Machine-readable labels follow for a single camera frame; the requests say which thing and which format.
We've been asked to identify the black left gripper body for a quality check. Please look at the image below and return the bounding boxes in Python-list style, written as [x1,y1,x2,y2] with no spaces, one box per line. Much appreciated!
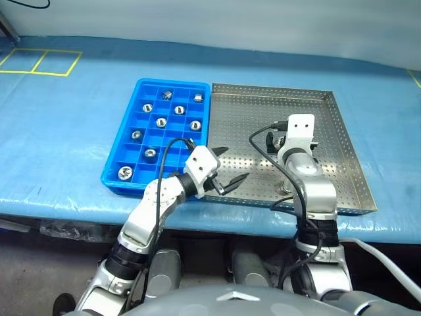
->
[203,170,228,198]

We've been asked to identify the perforated steel tray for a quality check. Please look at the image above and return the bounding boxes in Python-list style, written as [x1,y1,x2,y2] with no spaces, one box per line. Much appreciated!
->
[203,82,378,217]

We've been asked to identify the blue compartment plastic tray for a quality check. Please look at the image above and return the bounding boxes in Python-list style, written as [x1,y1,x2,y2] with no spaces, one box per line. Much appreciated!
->
[100,78,212,198]

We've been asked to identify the grey rounded robot leg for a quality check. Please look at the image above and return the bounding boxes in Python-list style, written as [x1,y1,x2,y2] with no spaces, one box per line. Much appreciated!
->
[146,249,182,299]
[231,249,268,288]

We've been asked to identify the grey robot torso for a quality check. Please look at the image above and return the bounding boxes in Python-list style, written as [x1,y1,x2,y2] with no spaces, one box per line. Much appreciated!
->
[123,284,421,316]

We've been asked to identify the blue plastic table cover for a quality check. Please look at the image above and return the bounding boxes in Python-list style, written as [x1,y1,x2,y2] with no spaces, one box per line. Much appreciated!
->
[0,35,421,246]

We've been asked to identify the black plastic bag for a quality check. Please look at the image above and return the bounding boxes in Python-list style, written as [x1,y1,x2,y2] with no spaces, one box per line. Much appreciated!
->
[39,219,101,240]

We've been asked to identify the black round disc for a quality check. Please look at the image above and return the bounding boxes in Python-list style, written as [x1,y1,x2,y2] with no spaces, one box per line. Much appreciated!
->
[52,292,77,316]

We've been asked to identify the metal stand leg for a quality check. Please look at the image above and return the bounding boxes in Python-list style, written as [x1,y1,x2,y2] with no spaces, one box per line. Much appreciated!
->
[0,12,21,43]

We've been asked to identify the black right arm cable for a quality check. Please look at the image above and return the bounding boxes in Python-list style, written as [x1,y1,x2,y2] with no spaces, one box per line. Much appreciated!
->
[248,120,327,291]

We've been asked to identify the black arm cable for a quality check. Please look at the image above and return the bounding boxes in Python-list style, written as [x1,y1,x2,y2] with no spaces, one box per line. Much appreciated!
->
[248,120,327,291]
[130,138,197,305]

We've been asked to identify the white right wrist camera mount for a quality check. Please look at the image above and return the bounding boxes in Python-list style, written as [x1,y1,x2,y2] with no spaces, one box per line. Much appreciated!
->
[277,113,316,156]

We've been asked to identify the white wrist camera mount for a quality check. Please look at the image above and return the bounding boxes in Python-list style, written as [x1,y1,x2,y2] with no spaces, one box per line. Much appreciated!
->
[183,145,221,199]
[277,113,316,156]

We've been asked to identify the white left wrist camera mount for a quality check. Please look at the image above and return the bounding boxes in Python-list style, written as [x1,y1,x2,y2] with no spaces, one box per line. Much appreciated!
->
[183,145,221,199]

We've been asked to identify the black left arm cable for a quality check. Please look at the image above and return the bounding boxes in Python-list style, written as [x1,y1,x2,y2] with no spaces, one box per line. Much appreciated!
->
[130,138,197,305]

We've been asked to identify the thick white cable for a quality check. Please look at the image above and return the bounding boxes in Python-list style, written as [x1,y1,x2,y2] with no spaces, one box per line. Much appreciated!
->
[340,238,421,299]

